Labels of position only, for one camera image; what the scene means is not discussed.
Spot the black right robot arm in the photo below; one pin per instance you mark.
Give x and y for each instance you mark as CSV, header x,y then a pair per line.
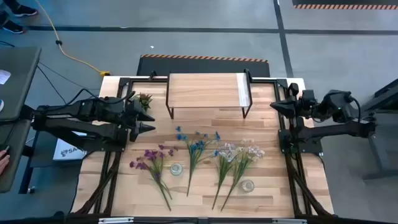
x,y
335,105

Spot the white printed box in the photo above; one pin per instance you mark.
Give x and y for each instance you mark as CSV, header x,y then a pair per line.
x,y
66,152

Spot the black diagonal support beam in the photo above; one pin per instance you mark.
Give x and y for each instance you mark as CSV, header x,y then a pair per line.
x,y
27,112

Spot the blue desk base leg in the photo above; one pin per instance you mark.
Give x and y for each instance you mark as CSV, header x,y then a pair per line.
x,y
25,177

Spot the purple artificial flower stem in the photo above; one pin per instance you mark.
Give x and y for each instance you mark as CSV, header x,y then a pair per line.
x,y
150,154

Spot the dark grey metal stand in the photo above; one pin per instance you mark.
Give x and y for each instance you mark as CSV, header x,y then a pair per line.
x,y
382,99

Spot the white paper sheet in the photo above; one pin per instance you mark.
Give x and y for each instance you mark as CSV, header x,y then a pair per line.
x,y
3,77

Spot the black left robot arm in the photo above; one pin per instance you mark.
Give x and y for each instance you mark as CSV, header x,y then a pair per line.
x,y
90,109

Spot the silver metal bracket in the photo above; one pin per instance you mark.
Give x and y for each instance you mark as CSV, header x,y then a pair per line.
x,y
289,221
115,220

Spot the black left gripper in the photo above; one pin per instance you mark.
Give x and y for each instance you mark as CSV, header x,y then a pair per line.
x,y
132,119

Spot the wooden shelf with black frame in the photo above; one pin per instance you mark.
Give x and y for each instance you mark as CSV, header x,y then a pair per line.
x,y
205,90

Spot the person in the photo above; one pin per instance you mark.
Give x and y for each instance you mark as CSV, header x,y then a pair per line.
x,y
23,11

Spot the dark grey desk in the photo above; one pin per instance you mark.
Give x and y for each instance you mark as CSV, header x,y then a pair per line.
x,y
21,87
17,137

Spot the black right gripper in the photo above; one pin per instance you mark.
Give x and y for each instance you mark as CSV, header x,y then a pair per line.
x,y
304,101

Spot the blue artificial flower stem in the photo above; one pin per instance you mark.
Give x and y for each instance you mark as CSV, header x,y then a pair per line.
x,y
182,137

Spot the person's hand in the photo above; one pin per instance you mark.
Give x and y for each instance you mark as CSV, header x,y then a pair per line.
x,y
3,161

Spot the white round desk item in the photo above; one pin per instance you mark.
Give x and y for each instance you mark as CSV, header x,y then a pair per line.
x,y
1,105

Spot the black hazard-striped floor mat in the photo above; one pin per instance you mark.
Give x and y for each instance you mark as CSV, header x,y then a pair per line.
x,y
342,2
202,67

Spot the green artificial succulent plant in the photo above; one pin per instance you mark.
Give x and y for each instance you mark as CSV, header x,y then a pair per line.
x,y
145,100

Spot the white artificial flower stem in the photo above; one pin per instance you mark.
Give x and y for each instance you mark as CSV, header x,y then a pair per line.
x,y
227,152
252,151

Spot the black aluminium rig frame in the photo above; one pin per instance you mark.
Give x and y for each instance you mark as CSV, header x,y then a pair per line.
x,y
124,82

